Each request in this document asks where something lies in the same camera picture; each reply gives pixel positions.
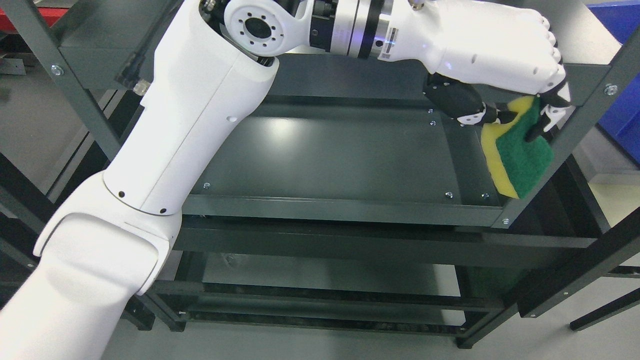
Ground dark metal shelf rack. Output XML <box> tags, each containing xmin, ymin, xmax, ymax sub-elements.
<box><xmin>1</xmin><ymin>0</ymin><xmax>639</xmax><ymax>349</ymax></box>

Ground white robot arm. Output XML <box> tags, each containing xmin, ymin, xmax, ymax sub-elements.
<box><xmin>1</xmin><ymin>0</ymin><xmax>314</xmax><ymax>360</ymax></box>

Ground blue plastic bin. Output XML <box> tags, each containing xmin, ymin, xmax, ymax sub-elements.
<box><xmin>587</xmin><ymin>0</ymin><xmax>640</xmax><ymax>166</ymax></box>

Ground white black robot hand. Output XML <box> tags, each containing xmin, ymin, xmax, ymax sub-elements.
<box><xmin>378</xmin><ymin>0</ymin><xmax>571</xmax><ymax>142</ymax></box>

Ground green yellow sponge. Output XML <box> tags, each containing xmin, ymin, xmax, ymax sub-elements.
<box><xmin>480</xmin><ymin>96</ymin><xmax>554</xmax><ymax>199</ymax></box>

